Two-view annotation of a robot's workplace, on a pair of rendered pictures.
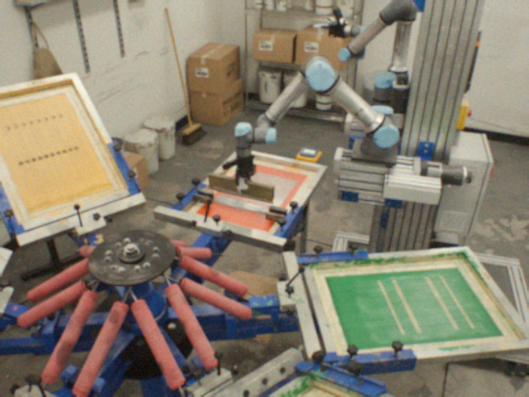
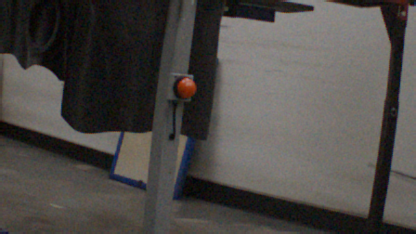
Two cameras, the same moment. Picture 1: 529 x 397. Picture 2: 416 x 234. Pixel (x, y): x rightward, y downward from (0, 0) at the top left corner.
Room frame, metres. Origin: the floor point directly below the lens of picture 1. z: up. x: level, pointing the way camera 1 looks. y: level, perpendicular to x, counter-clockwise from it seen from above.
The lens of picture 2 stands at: (3.64, -1.97, 0.70)
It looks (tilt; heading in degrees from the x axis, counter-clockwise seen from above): 3 degrees down; 116
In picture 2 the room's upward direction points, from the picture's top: 7 degrees clockwise
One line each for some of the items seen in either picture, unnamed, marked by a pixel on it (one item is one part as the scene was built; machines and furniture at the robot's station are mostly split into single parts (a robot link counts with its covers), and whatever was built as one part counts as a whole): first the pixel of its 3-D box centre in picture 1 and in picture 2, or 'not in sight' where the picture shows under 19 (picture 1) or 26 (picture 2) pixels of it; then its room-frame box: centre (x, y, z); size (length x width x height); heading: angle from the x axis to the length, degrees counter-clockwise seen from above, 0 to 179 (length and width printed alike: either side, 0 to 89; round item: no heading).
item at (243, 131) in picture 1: (243, 135); not in sight; (2.10, 0.07, 1.39); 0.09 x 0.08 x 0.11; 88
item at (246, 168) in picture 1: (245, 165); not in sight; (2.10, 0.06, 1.23); 0.09 x 0.08 x 0.12; 66
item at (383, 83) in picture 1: (385, 85); not in sight; (2.70, -0.73, 1.42); 0.13 x 0.12 x 0.14; 139
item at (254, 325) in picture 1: (302, 323); not in sight; (1.38, -0.18, 0.90); 1.24 x 0.06 x 0.06; 96
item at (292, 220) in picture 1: (287, 225); not in sight; (1.95, -0.14, 0.98); 0.30 x 0.05 x 0.07; 156
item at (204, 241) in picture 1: (205, 242); not in sight; (1.77, 0.24, 1.02); 0.17 x 0.06 x 0.05; 156
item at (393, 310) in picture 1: (375, 289); not in sight; (1.42, -0.46, 1.05); 1.08 x 0.61 x 0.23; 96
